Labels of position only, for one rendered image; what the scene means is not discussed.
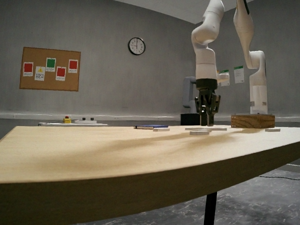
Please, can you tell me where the dark blue rectangular pad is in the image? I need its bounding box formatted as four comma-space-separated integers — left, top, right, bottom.
133, 125, 168, 130

